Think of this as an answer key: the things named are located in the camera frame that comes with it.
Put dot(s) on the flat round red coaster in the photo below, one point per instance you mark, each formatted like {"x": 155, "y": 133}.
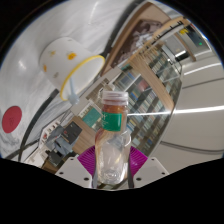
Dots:
{"x": 11, "y": 119}

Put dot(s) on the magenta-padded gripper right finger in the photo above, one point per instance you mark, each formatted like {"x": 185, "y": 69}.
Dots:
{"x": 151, "y": 171}

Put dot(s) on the pale blue spoon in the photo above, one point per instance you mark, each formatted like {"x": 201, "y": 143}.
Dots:
{"x": 73, "y": 95}

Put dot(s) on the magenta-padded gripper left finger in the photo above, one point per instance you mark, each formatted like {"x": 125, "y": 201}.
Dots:
{"x": 75, "y": 171}

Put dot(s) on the wide bookshelf with books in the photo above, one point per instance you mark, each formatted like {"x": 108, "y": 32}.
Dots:
{"x": 146, "y": 96}

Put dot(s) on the white cup with yellow rim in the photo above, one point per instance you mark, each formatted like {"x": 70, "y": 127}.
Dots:
{"x": 65, "y": 61}

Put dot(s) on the straight ceiling light strip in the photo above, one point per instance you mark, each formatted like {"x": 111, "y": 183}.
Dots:
{"x": 200, "y": 110}

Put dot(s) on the clear bottle with green label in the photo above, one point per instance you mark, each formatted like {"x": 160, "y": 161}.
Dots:
{"x": 111, "y": 150}

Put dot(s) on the white stepped architectural model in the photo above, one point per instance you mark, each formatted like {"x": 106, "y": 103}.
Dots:
{"x": 100, "y": 87}

